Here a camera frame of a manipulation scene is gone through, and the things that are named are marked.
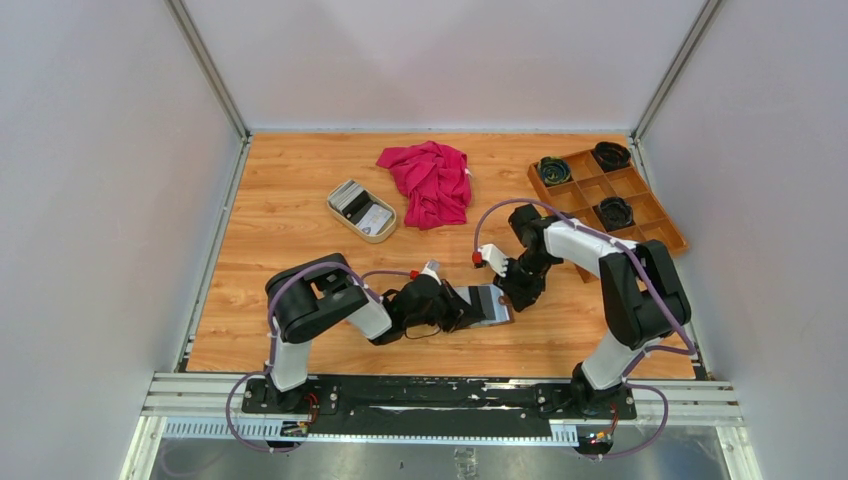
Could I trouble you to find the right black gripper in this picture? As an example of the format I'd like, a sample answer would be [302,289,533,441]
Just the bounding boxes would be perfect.
[493,251,556,313]

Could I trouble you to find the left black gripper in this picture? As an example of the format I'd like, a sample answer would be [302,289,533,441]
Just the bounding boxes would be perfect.
[405,279,486,333]

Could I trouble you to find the black credit card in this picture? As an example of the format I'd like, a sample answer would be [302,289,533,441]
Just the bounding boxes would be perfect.
[467,284,507,324]

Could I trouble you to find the brown leather card holder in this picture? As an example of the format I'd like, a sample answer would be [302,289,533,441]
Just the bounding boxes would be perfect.
[456,284,514,329]

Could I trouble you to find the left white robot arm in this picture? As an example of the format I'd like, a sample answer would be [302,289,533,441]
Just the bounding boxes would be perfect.
[264,253,507,413]

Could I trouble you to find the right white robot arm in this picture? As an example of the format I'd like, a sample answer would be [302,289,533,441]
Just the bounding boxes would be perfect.
[495,204,691,418]

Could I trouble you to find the beige card tray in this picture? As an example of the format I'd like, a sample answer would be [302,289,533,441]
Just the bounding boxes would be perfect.
[326,178,399,245]

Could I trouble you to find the stack of credit cards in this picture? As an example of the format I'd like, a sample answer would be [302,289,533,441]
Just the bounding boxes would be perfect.
[329,180,395,237]

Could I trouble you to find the brown wooden compartment tray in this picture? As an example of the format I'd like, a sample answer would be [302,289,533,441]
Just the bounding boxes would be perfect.
[527,141,688,255]

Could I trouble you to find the crumpled pink cloth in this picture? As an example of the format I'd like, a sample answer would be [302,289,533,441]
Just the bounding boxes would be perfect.
[376,141,472,230]

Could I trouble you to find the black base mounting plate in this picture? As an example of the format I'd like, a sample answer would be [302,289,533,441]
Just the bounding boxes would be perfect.
[239,375,637,438]

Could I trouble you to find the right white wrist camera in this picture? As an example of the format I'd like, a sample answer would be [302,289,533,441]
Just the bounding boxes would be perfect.
[472,243,509,278]

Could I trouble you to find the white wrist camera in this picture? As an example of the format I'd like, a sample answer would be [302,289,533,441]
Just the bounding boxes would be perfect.
[410,259,441,287]
[472,243,509,278]

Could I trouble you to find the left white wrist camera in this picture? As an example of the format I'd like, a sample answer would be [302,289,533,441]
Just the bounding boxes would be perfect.
[410,259,441,287]

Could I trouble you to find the black coiled cable middle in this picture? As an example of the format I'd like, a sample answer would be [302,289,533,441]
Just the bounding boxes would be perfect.
[594,195,635,231]

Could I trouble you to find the black coiled cable front-left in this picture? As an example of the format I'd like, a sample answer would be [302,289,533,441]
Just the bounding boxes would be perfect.
[536,156,572,188]

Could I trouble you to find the black coiled cable back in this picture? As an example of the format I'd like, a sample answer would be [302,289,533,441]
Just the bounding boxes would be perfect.
[591,140,633,173]

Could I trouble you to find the aluminium frame rail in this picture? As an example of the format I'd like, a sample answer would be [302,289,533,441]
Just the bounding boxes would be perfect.
[142,373,744,446]

